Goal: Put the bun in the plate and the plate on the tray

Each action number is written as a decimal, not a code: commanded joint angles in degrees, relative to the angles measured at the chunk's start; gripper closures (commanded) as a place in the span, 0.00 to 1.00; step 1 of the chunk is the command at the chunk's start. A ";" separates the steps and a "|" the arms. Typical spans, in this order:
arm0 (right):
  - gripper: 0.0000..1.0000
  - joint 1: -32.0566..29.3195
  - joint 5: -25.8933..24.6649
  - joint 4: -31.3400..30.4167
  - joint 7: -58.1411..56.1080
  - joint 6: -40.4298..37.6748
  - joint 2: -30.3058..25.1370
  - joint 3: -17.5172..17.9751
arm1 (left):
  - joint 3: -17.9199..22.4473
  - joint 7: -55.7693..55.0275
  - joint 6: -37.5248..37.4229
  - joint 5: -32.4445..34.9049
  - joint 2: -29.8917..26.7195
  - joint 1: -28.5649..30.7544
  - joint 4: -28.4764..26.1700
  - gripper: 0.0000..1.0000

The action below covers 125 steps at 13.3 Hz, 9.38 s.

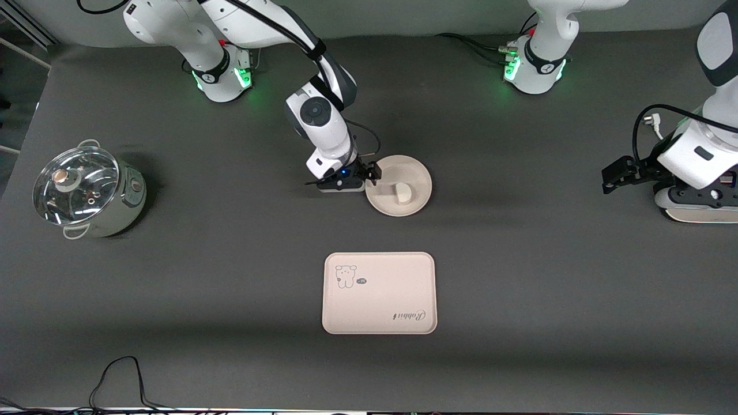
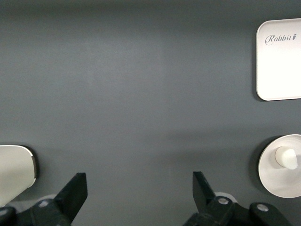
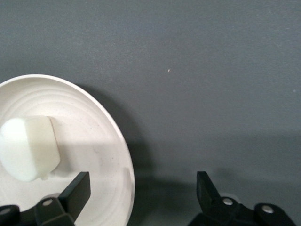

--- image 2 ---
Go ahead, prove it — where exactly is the white round plate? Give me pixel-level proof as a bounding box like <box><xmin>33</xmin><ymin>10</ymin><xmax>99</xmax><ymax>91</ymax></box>
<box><xmin>258</xmin><ymin>134</ymin><xmax>301</xmax><ymax>198</ymax></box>

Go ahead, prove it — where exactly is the white toaster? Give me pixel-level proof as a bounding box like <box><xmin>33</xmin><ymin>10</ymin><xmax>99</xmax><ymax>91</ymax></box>
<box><xmin>0</xmin><ymin>145</ymin><xmax>37</xmax><ymax>209</ymax></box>

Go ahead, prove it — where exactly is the white rectangular rabbit tray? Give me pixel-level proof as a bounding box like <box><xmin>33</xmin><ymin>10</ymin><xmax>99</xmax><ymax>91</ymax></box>
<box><xmin>255</xmin><ymin>18</ymin><xmax>301</xmax><ymax>101</ymax></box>

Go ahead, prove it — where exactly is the white steamed bun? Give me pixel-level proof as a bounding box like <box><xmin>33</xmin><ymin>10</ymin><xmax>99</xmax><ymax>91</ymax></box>
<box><xmin>274</xmin><ymin>146</ymin><xmax>298</xmax><ymax>169</ymax></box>

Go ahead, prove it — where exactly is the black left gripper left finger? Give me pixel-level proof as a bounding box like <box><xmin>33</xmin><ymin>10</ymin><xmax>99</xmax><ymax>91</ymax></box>
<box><xmin>0</xmin><ymin>172</ymin><xmax>88</xmax><ymax>226</ymax></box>

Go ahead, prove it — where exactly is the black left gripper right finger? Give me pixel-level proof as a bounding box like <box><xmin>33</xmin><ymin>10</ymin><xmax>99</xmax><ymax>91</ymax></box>
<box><xmin>183</xmin><ymin>171</ymin><xmax>292</xmax><ymax>226</ymax></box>

